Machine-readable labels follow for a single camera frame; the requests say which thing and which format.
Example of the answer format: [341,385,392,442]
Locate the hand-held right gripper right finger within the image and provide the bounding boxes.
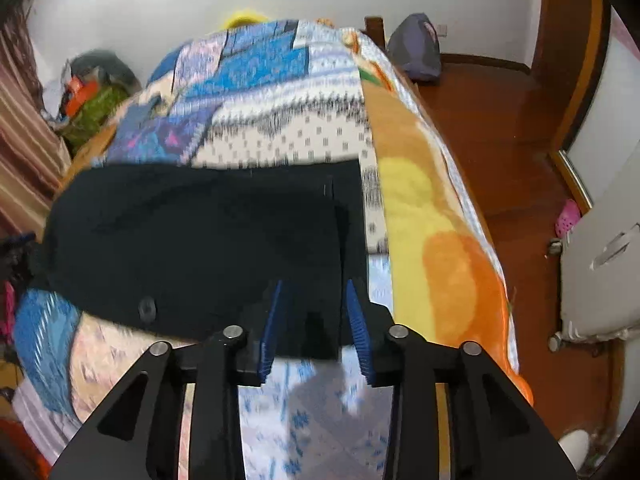
[345,279,578,480]

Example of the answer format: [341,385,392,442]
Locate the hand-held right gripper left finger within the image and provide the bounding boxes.
[50,279,297,480]

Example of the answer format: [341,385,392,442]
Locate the black pants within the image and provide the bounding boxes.
[31,157,373,361]

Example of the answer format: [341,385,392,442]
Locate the orange yellow fleece blanket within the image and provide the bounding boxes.
[345,25,536,406]

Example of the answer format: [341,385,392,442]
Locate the blue patchwork blanket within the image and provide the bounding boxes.
[12,19,396,480]

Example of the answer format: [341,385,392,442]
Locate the pink slipper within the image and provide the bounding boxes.
[554,199,582,240]

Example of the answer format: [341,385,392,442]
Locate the white plastic appliance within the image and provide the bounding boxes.
[547,210,640,353]

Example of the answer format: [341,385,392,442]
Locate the green fabric storage box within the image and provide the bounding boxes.
[60,82,133,156]

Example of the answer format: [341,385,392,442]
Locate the purple grey backpack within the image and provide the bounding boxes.
[386,12,443,83]

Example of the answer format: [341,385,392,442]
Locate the orange cardboard box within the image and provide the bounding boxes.
[65,76,101,116]

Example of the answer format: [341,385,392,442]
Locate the grey plush pillow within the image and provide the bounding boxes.
[67,49,141,93]

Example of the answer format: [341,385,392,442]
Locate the striped pink curtain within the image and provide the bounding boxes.
[0,5,73,241]

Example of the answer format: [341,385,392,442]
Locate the yellow foam arch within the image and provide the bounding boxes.
[220,7,271,31]

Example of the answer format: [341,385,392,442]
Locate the wooden wardrobe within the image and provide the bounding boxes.
[530,0,612,153]

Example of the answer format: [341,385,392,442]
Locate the wooden bed post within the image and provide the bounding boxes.
[364,16,387,51]

